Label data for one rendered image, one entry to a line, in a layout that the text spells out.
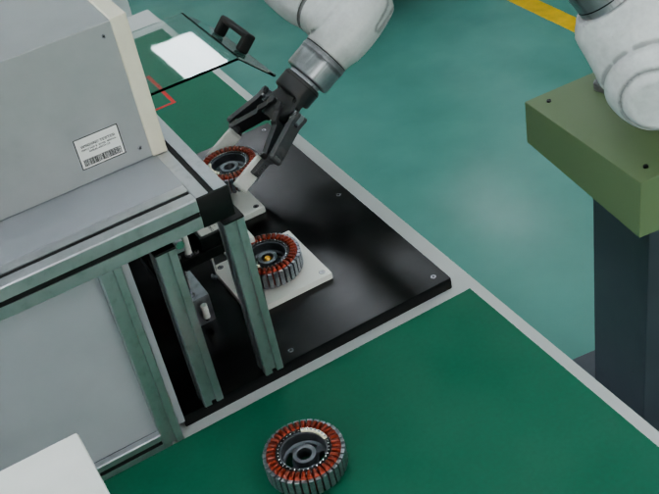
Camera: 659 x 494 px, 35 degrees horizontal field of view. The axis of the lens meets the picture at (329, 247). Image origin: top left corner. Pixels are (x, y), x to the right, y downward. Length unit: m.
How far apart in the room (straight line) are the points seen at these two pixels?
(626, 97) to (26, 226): 0.85
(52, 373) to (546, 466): 0.65
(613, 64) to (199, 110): 1.00
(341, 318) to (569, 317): 1.18
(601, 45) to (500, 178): 1.65
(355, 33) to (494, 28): 2.22
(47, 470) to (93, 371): 0.51
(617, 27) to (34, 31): 0.80
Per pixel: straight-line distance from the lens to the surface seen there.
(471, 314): 1.62
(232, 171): 1.88
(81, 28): 1.34
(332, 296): 1.66
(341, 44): 1.85
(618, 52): 1.58
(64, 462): 0.92
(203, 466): 1.49
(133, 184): 1.39
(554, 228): 2.99
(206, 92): 2.34
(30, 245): 1.34
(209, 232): 1.60
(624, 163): 1.74
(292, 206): 1.87
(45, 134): 1.37
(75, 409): 1.44
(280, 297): 1.66
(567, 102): 1.92
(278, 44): 4.18
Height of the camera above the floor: 1.84
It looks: 37 degrees down
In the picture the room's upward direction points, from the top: 12 degrees counter-clockwise
